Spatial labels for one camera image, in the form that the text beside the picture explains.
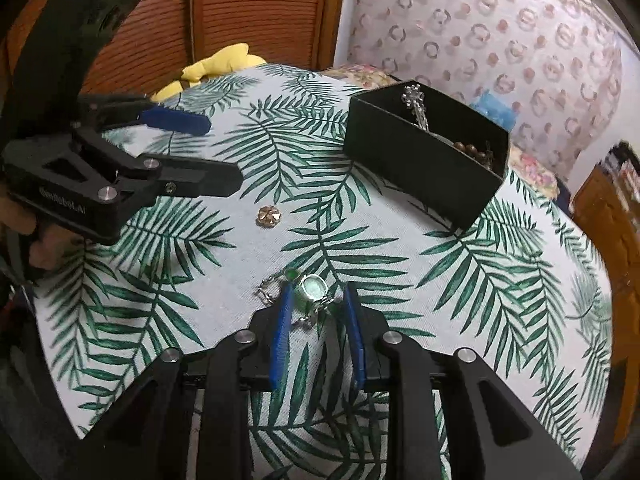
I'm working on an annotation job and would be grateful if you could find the yellow plush toy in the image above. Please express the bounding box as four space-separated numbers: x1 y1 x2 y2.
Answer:
151 42 267 103

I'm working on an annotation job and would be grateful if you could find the gold flower brooch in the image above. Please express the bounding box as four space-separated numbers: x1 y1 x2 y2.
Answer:
256 205 282 229

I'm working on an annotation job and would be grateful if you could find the brown louvered wardrobe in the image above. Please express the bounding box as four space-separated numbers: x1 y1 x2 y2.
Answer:
4 0 350 97

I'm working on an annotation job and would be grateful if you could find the wooden side cabinet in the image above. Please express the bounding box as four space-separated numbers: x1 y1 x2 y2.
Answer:
573 141 639 446

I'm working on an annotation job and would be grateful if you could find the palm leaf print cloth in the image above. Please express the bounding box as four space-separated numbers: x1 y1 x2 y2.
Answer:
36 65 612 465

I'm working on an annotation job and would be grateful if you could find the circle pattern wall curtain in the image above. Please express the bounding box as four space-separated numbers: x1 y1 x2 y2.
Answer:
348 0 623 178

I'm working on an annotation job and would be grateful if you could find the blue plush toy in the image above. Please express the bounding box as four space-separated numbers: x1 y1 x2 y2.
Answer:
471 90 518 131

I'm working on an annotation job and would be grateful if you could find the black jewelry box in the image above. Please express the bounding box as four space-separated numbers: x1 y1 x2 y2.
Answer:
343 80 510 230

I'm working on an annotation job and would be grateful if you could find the silver flower chain necklace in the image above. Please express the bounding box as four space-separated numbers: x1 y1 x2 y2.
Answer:
400 83 433 134

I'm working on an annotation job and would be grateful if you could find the green stone chain necklace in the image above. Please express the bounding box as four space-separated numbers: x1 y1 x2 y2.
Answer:
254 266 346 328

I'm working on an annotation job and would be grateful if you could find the person's left hand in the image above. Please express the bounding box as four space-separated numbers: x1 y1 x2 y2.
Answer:
0 184 82 271

